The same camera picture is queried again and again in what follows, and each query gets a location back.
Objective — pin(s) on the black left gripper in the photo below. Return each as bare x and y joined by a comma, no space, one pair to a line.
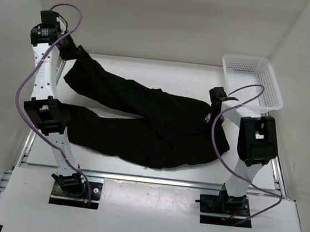
72,54

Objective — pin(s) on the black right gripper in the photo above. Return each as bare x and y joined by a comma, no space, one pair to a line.
209,121

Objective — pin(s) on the black trousers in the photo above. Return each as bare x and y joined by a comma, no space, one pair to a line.
167,130

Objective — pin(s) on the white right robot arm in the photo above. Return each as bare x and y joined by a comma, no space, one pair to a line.
256,146

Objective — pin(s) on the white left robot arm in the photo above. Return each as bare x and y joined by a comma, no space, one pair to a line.
47,114

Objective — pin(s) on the white perforated plastic basket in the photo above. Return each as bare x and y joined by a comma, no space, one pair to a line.
243,77

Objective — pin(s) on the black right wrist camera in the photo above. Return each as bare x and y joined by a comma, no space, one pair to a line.
217,93

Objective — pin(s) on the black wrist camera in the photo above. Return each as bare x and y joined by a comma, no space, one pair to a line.
49,19
217,93

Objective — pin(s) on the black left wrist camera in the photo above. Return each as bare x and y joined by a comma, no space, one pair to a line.
49,19

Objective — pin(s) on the aluminium front frame rail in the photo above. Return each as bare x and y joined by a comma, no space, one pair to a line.
143,179

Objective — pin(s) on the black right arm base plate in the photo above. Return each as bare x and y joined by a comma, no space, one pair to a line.
212,212

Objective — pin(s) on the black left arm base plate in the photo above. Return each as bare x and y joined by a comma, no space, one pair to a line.
77,196

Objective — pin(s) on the aluminium left frame rail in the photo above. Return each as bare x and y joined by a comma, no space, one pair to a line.
22,158

